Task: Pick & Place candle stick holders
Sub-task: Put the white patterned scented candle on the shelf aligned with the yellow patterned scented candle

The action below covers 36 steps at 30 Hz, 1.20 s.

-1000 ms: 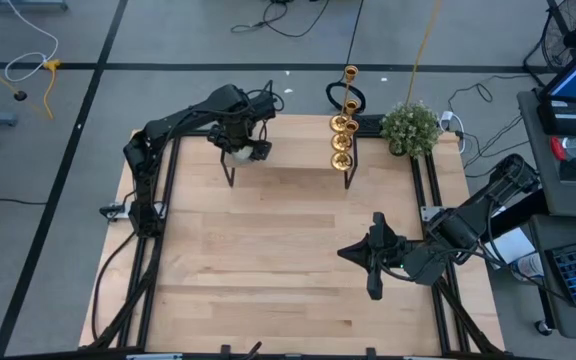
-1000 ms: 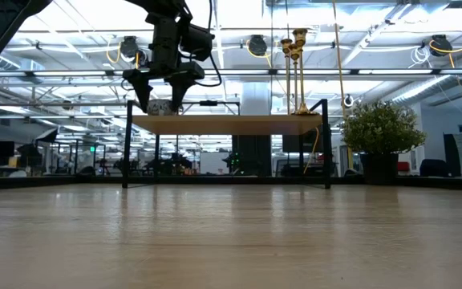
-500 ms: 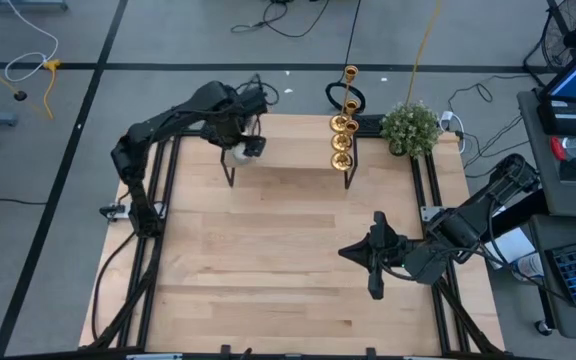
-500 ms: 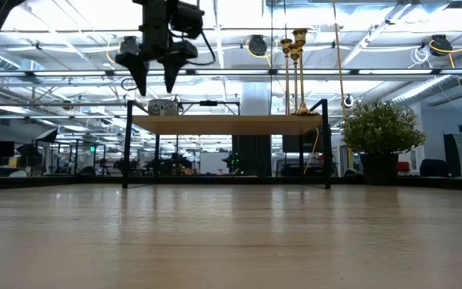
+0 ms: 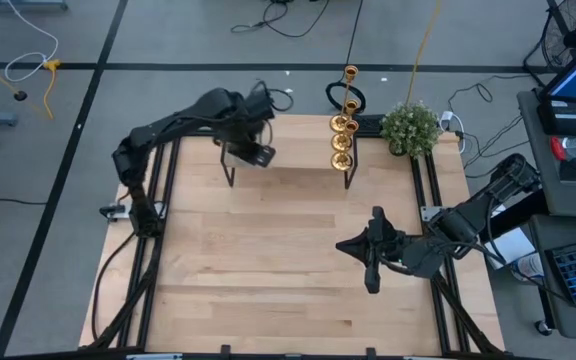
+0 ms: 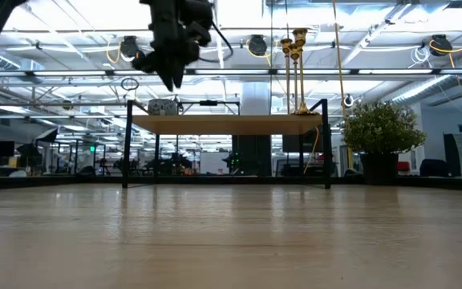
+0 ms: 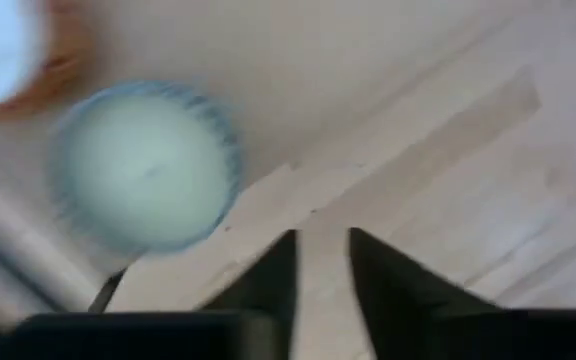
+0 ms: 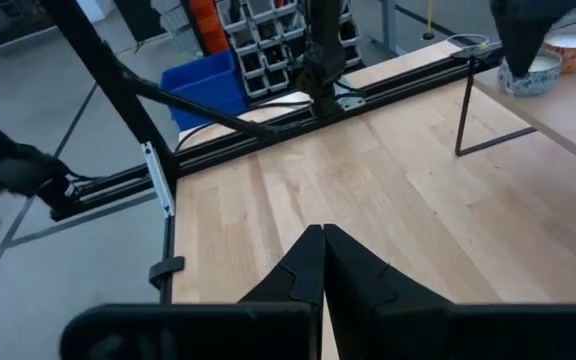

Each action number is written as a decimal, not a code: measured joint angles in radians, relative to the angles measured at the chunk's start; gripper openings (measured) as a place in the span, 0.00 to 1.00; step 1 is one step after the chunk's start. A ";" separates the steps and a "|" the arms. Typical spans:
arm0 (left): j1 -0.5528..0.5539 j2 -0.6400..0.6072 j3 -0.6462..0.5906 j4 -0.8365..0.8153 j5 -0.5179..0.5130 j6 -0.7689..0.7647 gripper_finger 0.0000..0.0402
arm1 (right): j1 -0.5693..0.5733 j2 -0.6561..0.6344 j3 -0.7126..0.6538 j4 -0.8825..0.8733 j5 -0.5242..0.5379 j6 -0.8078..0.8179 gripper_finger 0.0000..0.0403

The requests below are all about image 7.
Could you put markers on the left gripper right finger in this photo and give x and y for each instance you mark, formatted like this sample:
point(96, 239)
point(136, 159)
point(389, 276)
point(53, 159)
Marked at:
point(403, 300)

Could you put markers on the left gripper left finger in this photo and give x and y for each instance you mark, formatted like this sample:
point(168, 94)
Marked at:
point(273, 290)

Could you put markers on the wooden shelf with black legs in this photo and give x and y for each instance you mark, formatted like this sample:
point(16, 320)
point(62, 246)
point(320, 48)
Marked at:
point(293, 75)

